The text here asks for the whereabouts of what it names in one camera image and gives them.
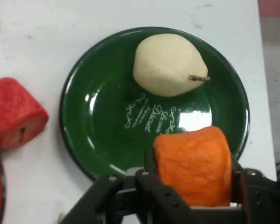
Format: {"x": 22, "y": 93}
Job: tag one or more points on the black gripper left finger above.
{"x": 121, "y": 200}

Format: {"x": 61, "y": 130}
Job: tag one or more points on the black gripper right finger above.
{"x": 263, "y": 198}

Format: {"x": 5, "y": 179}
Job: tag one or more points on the orange foam block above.
{"x": 196, "y": 168}

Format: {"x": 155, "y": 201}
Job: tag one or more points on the small pale green scrap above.
{"x": 61, "y": 217}

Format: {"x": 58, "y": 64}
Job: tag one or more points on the green enamel plate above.
{"x": 102, "y": 112}

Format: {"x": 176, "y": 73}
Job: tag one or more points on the red foam cube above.
{"x": 11, "y": 112}

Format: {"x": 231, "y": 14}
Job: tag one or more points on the cream toy pear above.
{"x": 163, "y": 65}

